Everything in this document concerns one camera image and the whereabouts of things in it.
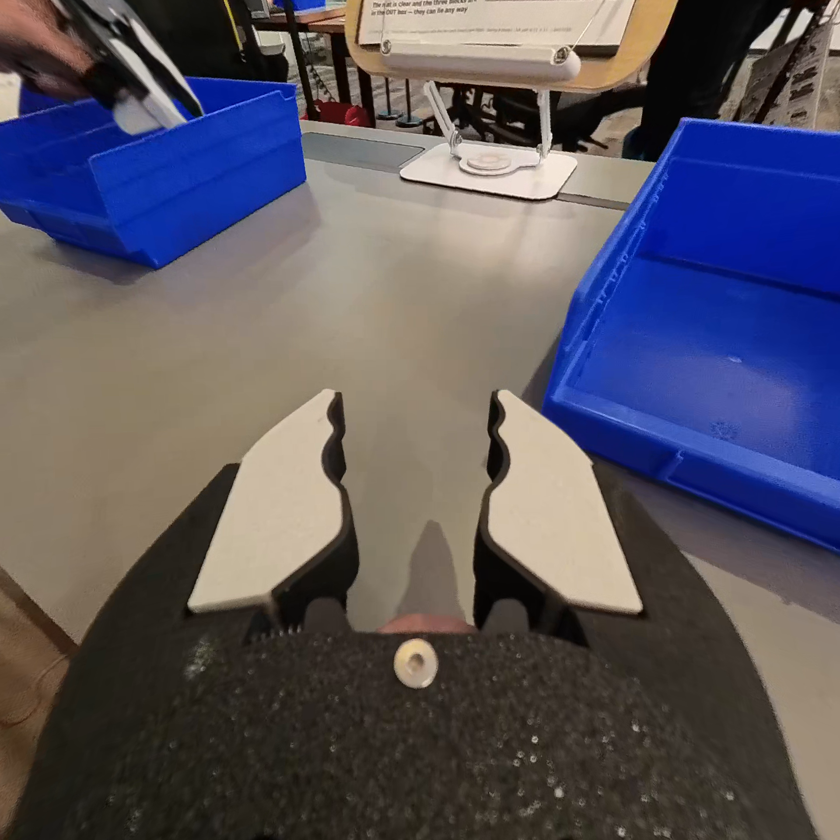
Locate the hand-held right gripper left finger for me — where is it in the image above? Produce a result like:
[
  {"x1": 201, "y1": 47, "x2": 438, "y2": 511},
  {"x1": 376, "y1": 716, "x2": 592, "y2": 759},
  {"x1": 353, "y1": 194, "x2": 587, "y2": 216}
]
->
[{"x1": 188, "y1": 389, "x2": 360, "y2": 624}]

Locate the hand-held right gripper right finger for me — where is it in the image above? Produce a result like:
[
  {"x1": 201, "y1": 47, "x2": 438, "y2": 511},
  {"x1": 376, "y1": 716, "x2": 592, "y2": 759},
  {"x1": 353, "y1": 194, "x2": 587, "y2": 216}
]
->
[{"x1": 474, "y1": 390, "x2": 643, "y2": 624}]

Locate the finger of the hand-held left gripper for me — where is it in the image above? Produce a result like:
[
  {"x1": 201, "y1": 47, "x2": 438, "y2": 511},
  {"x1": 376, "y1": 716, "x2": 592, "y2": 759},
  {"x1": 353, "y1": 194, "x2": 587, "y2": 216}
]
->
[
  {"x1": 108, "y1": 13, "x2": 206, "y2": 122},
  {"x1": 112, "y1": 92, "x2": 189, "y2": 137}
]

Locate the wooden side table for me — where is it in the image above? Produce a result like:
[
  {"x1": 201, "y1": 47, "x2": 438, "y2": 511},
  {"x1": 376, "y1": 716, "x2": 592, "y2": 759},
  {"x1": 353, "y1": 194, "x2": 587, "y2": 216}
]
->
[{"x1": 252, "y1": 7, "x2": 378, "y2": 126}]

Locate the red bag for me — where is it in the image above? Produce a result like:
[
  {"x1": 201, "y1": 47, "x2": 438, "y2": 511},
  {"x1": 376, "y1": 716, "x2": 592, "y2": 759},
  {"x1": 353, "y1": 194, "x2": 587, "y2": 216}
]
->
[{"x1": 305, "y1": 98, "x2": 371, "y2": 129}]

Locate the white document stand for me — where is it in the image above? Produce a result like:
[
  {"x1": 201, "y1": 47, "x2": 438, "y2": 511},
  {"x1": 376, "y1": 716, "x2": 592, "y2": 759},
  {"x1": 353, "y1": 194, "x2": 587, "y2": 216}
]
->
[{"x1": 379, "y1": 39, "x2": 581, "y2": 201}]

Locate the dark teal bag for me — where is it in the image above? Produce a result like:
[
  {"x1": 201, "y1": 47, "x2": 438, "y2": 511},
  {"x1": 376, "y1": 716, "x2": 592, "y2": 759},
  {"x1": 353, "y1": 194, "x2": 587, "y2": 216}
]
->
[{"x1": 622, "y1": 125, "x2": 664, "y2": 161}]

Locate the wooden clipboard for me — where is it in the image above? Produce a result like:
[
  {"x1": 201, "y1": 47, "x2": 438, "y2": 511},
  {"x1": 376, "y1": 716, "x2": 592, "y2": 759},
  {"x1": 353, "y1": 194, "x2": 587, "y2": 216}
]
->
[{"x1": 344, "y1": 0, "x2": 677, "y2": 93}]

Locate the dark cloth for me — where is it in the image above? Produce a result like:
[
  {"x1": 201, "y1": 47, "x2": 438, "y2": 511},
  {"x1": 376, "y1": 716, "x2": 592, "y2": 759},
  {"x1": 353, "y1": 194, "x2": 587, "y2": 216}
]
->
[{"x1": 640, "y1": 0, "x2": 788, "y2": 161}]

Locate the grey printed banner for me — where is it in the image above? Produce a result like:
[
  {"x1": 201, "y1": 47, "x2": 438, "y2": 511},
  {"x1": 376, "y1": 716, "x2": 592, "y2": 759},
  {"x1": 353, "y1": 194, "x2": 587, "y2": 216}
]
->
[{"x1": 731, "y1": 10, "x2": 837, "y2": 129}]

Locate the grey table cable flap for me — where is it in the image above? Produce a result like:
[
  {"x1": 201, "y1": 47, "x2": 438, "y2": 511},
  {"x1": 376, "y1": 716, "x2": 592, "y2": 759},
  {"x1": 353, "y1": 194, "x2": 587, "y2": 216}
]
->
[{"x1": 301, "y1": 131, "x2": 426, "y2": 175}]

